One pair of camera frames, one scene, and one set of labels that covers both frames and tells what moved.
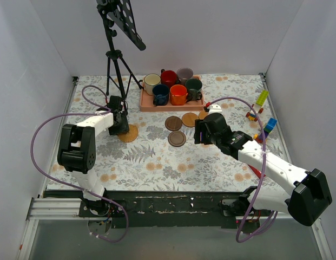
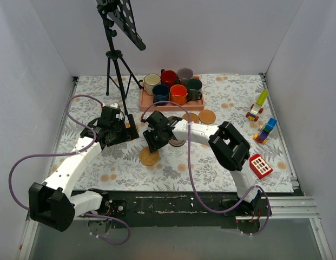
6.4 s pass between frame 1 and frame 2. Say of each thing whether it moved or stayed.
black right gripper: moved
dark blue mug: stayed
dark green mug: stayed
